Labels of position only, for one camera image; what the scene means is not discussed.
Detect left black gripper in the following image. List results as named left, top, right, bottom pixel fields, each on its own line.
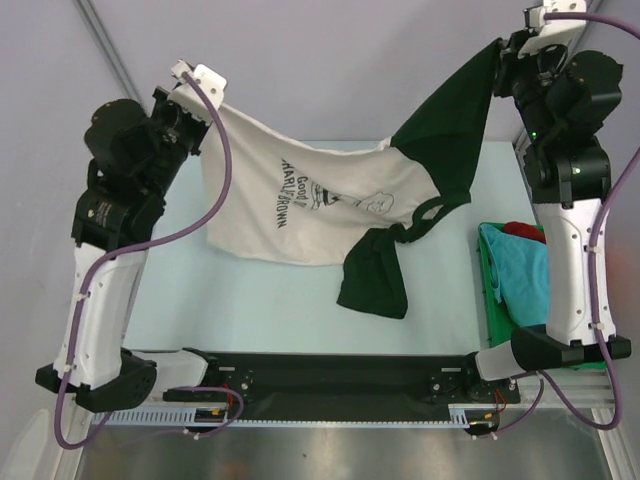
left=139, top=82, right=209, bottom=199

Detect white green raglan t-shirt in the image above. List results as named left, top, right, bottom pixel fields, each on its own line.
left=201, top=43, right=498, bottom=319

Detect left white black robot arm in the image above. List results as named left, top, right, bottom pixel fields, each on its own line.
left=35, top=88, right=208, bottom=413

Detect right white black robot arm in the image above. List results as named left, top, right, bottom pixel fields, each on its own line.
left=461, top=29, right=632, bottom=401

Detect red t-shirt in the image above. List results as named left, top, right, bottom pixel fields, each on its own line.
left=502, top=221, right=546, bottom=244

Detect light blue t-shirt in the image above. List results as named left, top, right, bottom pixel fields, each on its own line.
left=479, top=223, right=551, bottom=327

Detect green plastic bin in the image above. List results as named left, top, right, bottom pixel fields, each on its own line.
left=475, top=221, right=609, bottom=372

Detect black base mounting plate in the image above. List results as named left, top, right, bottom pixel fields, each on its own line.
left=163, top=352, right=520, bottom=423

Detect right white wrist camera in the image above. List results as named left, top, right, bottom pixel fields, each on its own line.
left=517, top=0, right=587, bottom=59

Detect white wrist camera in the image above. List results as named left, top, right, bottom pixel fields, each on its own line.
left=168, top=60, right=227, bottom=124
left=517, top=0, right=587, bottom=59

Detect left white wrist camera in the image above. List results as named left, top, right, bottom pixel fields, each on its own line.
left=168, top=60, right=227, bottom=124

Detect right aluminium frame post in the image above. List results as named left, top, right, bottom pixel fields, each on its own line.
left=509, top=0, right=605, bottom=149

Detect aluminium frame post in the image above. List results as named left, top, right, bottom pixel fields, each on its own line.
left=509, top=0, right=605, bottom=149
left=71, top=0, right=144, bottom=104

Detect left aluminium frame post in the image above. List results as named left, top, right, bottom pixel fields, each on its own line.
left=71, top=0, right=144, bottom=104

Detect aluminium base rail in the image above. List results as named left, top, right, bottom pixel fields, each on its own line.
left=74, top=369, right=613, bottom=413

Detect grey slotted cable duct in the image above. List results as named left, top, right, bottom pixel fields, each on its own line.
left=106, top=406, right=497, bottom=430

